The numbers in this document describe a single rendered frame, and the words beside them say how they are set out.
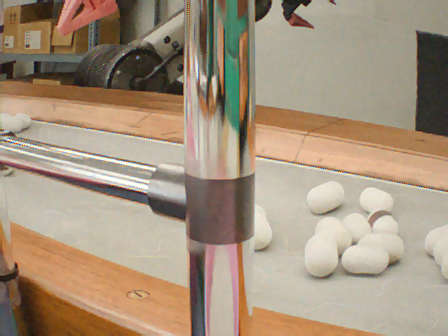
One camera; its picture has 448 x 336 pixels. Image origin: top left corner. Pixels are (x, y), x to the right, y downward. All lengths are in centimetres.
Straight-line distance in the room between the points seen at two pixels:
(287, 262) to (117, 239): 12
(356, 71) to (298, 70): 29
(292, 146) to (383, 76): 211
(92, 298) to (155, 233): 17
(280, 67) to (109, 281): 271
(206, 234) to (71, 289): 14
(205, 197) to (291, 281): 20
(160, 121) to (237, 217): 54
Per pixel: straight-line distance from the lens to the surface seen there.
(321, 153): 67
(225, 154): 24
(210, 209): 24
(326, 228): 47
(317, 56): 294
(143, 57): 120
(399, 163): 64
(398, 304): 40
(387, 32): 275
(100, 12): 83
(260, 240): 47
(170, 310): 34
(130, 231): 52
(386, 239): 45
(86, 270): 39
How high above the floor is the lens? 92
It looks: 16 degrees down
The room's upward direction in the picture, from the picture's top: straight up
